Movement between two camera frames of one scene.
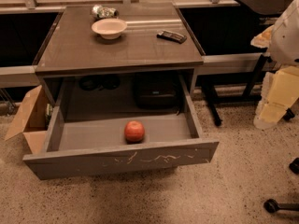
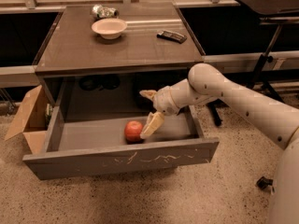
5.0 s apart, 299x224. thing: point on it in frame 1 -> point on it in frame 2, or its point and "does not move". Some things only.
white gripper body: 286,41 -> 165,101
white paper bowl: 109,28 does not move
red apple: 134,132 does not move
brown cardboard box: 32,120 does not move
